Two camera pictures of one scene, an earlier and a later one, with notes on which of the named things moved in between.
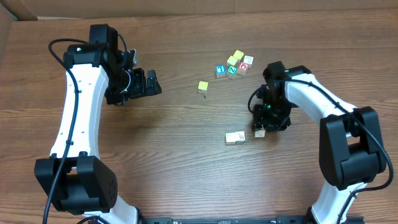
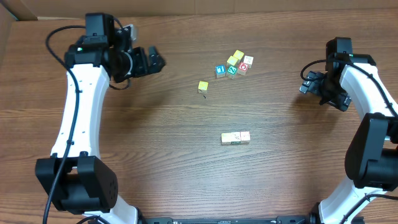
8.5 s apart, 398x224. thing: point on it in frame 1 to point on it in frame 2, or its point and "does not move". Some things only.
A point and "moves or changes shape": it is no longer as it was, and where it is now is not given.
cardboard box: (15, 10) does not move
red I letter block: (260, 133) to (245, 135)
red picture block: (242, 68) does not move
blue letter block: (220, 71) does not move
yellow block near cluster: (232, 60) does not move
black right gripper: (260, 117) to (311, 84)
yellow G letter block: (230, 138) moves or changes shape
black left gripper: (140, 89) to (143, 66)
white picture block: (249, 60) does not move
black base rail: (279, 220) does not move
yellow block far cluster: (238, 54) does not move
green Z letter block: (231, 71) does not move
